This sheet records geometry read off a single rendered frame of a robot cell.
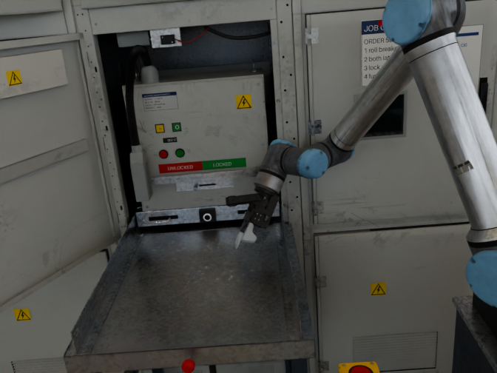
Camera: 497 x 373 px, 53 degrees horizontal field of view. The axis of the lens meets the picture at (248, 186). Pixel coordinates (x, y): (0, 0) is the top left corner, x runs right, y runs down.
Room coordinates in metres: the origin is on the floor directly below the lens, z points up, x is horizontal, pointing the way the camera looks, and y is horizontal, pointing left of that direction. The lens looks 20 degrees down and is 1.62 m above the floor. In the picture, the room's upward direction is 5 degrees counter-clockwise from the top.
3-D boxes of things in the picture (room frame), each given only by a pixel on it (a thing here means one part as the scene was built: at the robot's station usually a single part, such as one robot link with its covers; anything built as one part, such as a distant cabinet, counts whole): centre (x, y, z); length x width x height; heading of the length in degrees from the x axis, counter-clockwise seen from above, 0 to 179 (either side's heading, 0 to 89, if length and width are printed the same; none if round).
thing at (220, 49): (2.08, 0.15, 1.18); 0.78 x 0.69 x 0.79; 178
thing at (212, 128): (1.72, 0.16, 1.15); 0.48 x 0.01 x 0.48; 88
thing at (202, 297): (1.34, 0.17, 0.82); 0.68 x 0.62 x 0.06; 178
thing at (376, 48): (1.64, -0.48, 1.44); 0.15 x 0.01 x 0.21; 88
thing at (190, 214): (1.74, 0.16, 0.89); 0.54 x 0.05 x 0.06; 88
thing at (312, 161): (1.48, -0.19, 1.15); 0.12 x 0.12 x 0.09; 39
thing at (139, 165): (1.66, 0.37, 1.09); 0.08 x 0.05 x 0.17; 178
